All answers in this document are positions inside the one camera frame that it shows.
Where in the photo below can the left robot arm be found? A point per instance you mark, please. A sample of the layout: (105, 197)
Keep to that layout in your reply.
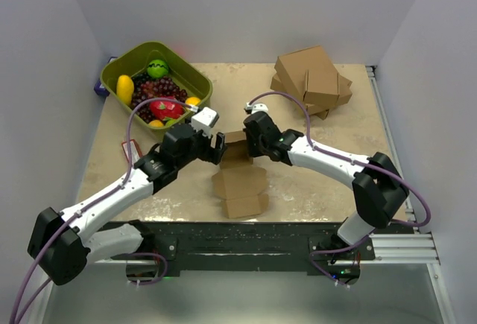
(59, 241)

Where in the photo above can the yellow mango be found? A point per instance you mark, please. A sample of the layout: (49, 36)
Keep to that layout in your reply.
(125, 89)

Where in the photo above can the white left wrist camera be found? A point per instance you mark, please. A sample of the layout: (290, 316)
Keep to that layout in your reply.
(204, 120)

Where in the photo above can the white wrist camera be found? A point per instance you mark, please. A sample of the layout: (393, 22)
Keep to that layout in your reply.
(252, 108)
(204, 120)

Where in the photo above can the orange fruit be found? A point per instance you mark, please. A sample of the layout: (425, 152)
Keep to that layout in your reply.
(194, 101)

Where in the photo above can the red snack packet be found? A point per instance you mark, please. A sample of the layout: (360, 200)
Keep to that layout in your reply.
(132, 150)

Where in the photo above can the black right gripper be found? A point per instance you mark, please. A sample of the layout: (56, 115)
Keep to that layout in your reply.
(252, 151)

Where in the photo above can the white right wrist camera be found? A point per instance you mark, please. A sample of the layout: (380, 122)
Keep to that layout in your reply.
(252, 108)

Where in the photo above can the green apple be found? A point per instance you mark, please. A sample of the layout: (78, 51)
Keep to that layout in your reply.
(157, 69)

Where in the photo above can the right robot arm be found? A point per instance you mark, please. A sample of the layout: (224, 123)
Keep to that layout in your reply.
(377, 191)

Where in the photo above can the small yellow fruit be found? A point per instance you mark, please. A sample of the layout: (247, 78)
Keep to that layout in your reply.
(156, 124)

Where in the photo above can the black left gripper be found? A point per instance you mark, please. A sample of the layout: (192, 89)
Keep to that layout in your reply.
(212, 155)

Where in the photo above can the blue box behind basket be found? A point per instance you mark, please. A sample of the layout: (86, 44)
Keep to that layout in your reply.
(100, 89)

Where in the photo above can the green plastic basket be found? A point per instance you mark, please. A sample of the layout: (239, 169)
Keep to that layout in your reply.
(184, 74)

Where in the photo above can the red dragon fruit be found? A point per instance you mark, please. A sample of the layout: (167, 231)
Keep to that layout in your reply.
(166, 110)

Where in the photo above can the dark purple grape bunch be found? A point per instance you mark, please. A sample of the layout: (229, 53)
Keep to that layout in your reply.
(148, 88)

